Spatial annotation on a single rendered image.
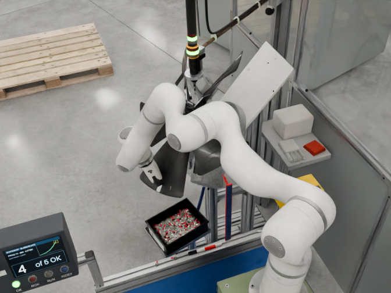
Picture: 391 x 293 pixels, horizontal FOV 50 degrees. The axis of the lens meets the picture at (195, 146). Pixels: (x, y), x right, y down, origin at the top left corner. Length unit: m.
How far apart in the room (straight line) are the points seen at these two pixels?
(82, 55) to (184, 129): 3.52
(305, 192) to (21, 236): 0.86
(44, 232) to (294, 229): 0.76
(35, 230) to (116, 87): 2.96
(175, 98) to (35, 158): 2.52
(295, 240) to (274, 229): 0.06
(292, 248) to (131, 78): 3.46
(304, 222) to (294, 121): 1.12
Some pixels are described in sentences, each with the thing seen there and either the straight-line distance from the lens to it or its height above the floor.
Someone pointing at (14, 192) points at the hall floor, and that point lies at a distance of 3.42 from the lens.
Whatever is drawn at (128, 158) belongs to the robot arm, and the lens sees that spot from 1.50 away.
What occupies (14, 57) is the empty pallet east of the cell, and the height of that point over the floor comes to 0.14.
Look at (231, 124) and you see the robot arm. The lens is 1.21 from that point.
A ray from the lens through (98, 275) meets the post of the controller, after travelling 1.64.
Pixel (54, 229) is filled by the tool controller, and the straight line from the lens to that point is 1.39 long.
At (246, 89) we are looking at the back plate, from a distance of 1.94.
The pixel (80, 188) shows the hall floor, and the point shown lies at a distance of 3.27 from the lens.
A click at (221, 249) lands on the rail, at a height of 0.86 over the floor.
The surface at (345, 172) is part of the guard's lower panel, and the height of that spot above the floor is 0.80.
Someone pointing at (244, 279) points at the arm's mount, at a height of 1.03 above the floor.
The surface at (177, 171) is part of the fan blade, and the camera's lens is 1.79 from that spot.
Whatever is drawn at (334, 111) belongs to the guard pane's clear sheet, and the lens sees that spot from 2.14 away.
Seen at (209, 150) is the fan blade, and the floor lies 1.21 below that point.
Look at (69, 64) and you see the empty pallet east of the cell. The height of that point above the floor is 0.13.
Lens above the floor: 2.29
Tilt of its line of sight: 42 degrees down
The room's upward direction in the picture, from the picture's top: 3 degrees counter-clockwise
